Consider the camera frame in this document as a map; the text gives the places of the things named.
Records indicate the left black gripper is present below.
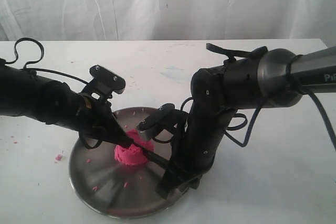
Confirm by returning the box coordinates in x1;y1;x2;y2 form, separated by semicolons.
39;90;133;147

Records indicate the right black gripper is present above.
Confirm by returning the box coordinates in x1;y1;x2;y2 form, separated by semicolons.
156;103;236;199

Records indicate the pink sand mound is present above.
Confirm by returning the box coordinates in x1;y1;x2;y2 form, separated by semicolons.
114;129;154;166

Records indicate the black kitchen knife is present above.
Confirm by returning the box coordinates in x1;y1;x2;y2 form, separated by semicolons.
133;142;169;169

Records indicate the round steel plate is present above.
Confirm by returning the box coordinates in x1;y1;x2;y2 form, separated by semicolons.
68;107;203;211

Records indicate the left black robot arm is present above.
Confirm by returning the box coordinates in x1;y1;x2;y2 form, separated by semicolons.
1;61;133;149

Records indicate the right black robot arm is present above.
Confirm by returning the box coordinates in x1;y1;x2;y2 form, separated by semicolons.
156;43;335;198

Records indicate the pink sand crumb lump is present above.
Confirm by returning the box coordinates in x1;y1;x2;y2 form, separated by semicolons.
55;154;63;162

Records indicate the white backdrop curtain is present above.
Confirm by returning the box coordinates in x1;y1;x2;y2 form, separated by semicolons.
1;0;335;46

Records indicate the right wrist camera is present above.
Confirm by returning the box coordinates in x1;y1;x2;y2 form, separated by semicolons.
136;103;188;144

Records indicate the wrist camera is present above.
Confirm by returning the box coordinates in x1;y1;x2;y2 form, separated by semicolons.
81;65;126;103
136;103;188;144

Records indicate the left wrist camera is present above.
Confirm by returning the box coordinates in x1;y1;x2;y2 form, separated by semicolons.
81;65;126;103

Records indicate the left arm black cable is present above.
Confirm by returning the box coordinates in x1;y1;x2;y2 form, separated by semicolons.
5;37;90;83

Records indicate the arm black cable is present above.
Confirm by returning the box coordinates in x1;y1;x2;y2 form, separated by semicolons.
5;37;90;83
225;87;336;154

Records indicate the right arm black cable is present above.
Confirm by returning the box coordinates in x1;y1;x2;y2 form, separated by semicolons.
225;87;336;154

